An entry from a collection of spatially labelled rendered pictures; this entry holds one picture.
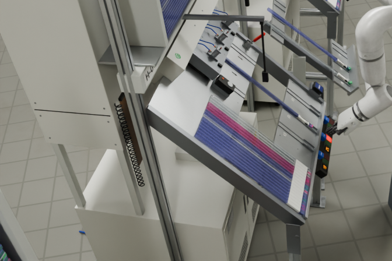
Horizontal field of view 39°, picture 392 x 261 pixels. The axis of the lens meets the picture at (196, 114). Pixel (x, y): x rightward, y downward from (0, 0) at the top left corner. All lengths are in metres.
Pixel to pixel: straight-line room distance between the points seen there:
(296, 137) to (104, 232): 0.92
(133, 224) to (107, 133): 0.51
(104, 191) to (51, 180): 1.11
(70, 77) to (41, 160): 1.84
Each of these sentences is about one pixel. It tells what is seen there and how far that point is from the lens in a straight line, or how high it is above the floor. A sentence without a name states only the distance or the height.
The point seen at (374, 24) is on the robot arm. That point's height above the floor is 1.31.
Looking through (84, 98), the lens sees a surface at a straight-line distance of 1.92.
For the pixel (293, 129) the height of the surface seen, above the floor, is 0.80.
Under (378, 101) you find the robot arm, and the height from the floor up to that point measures 0.94.
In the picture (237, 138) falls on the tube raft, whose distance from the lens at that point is 2.02.
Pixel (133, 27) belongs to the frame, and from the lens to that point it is 1.79.
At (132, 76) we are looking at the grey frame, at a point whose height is 1.38.
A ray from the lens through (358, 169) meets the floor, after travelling 3.26.
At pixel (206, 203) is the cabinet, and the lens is 2.30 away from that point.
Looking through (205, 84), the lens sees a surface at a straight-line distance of 2.09.
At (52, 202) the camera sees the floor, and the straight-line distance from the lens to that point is 3.39.
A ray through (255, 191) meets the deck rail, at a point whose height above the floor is 0.86.
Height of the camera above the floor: 2.35
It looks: 40 degrees down
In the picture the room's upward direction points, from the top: 10 degrees counter-clockwise
